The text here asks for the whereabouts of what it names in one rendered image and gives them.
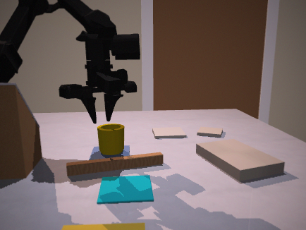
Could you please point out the brown wooden bar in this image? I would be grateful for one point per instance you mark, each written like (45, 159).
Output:
(114, 163)

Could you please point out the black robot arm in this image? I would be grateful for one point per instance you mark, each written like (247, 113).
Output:
(100, 37)

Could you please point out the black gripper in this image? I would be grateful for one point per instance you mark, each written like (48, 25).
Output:
(84, 93)

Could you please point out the yellow cup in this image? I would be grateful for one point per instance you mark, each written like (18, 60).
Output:
(111, 138)

